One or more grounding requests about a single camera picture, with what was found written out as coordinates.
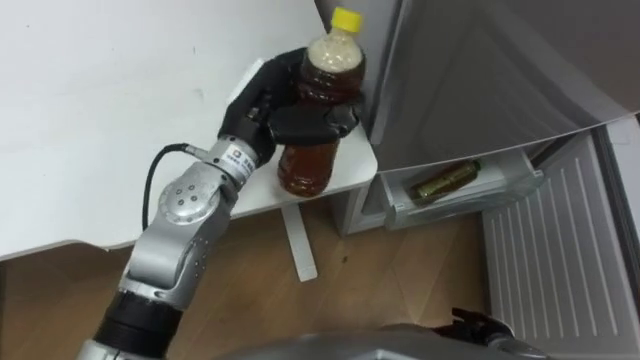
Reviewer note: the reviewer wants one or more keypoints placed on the brown tea bottle yellow cap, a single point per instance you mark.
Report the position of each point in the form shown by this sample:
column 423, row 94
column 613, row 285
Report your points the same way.
column 307, row 167

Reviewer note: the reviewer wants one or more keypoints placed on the grey fridge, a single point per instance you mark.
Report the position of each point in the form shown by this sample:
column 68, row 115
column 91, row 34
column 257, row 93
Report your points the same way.
column 475, row 65

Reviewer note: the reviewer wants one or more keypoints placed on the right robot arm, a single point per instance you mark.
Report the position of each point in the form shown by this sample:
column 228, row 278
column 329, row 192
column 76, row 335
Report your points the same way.
column 515, row 347

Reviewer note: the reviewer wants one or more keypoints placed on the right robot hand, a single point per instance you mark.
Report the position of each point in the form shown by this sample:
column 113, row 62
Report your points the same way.
column 475, row 326

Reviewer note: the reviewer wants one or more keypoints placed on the open fridge door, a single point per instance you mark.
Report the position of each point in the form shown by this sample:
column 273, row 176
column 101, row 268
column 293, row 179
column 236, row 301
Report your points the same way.
column 555, row 250

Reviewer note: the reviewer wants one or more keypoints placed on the green bottle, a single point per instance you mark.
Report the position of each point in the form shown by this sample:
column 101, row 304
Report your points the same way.
column 445, row 181

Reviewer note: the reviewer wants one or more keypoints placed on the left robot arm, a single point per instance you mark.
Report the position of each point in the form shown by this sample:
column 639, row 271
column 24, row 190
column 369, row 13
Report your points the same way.
column 175, row 240

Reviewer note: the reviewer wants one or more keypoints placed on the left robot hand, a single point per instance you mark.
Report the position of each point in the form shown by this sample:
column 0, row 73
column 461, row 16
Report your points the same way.
column 250, row 117

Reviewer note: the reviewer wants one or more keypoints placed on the white desk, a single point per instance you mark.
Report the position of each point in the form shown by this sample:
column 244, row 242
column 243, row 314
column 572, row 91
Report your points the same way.
column 100, row 100

